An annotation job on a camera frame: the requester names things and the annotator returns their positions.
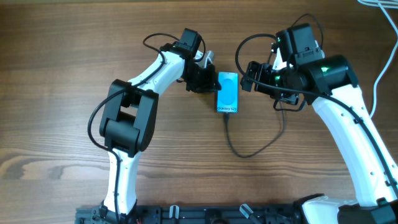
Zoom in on blue screen Galaxy smartphone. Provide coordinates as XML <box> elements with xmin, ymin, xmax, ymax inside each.
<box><xmin>216</xmin><ymin>72</ymin><xmax>239</xmax><ymax>113</ymax></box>

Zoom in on black USB charger cable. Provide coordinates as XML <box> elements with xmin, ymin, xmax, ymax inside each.
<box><xmin>223</xmin><ymin>12</ymin><xmax>325</xmax><ymax>159</ymax></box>

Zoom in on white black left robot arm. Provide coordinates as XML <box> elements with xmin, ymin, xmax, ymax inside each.
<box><xmin>94</xmin><ymin>29</ymin><xmax>221</xmax><ymax>223</ymax></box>

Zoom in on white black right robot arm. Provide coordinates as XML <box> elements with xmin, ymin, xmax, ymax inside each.
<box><xmin>241</xmin><ymin>24</ymin><xmax>397</xmax><ymax>223</ymax></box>

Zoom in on white power strip cord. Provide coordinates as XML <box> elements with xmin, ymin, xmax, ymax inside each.
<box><xmin>369</xmin><ymin>2</ymin><xmax>398</xmax><ymax>119</ymax></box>

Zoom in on white cables at corner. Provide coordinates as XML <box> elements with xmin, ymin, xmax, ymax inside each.
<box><xmin>356</xmin><ymin>0</ymin><xmax>398</xmax><ymax>9</ymax></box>

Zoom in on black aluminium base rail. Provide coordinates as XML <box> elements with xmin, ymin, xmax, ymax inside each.
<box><xmin>75</xmin><ymin>203</ymin><xmax>299</xmax><ymax>224</ymax></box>

